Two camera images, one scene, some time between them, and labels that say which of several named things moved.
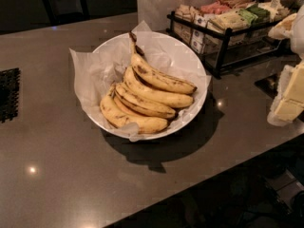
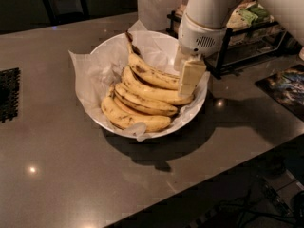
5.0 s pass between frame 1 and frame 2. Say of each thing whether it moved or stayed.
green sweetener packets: stayed
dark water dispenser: stayed
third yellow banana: stayed
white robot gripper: moved
